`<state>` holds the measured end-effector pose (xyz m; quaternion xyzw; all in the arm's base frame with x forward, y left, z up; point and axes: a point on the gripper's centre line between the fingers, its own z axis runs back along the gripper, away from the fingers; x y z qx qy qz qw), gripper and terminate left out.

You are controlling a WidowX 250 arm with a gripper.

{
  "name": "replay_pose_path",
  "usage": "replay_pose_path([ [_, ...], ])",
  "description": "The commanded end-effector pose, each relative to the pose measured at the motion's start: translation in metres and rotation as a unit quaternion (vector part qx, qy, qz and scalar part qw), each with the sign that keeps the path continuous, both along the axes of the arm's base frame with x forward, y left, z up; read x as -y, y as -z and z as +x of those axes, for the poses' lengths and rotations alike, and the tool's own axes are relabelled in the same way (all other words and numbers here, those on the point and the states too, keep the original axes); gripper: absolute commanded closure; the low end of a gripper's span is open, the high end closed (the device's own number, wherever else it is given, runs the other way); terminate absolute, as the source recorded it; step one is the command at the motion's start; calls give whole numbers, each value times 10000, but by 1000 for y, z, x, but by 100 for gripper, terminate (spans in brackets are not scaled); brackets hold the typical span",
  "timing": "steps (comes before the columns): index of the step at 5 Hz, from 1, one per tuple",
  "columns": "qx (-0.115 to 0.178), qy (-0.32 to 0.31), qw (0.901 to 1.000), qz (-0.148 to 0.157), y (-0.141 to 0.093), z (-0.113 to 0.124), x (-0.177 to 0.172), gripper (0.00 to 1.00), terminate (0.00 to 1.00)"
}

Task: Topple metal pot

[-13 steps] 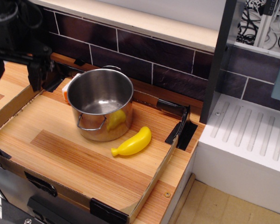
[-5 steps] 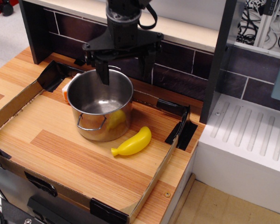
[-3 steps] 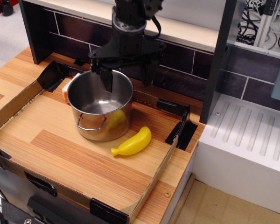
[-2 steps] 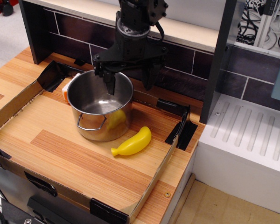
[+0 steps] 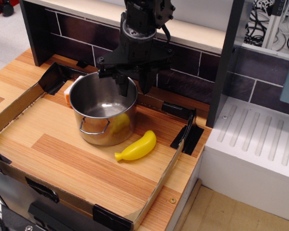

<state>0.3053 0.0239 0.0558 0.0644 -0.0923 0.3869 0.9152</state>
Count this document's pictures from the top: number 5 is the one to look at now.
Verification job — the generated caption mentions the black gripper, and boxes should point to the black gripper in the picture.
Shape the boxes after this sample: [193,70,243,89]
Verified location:
[97,31,174,97]

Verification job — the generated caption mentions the stainless steel pot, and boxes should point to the stainless steel pot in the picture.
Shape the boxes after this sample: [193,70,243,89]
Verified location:
[69,72,138,146]

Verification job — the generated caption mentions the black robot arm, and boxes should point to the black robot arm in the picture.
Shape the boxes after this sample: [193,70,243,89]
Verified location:
[97,0,175,97]

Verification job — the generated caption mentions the cardboard fence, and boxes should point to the cardboard fence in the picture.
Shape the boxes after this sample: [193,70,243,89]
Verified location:
[0,59,208,231]

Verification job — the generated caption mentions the yellow toy banana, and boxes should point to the yellow toy banana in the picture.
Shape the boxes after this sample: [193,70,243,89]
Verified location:
[115,130,157,161]

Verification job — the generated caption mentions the orange slice toy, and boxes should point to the orange slice toy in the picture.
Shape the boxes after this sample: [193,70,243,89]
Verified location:
[64,76,84,106]

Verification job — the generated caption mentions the brass screw in tabletop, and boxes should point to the brass screw in tabletop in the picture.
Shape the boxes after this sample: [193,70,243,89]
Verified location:
[170,198,176,204]

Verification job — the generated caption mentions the white drying rack block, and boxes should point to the white drying rack block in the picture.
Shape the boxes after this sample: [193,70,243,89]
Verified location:
[199,98,289,220]

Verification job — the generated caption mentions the dark vertical post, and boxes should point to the dark vertical post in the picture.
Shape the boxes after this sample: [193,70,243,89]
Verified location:
[206,0,244,128]

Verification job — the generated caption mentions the tangled black cables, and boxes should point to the tangled black cables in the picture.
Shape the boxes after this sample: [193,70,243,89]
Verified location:
[244,0,289,51]

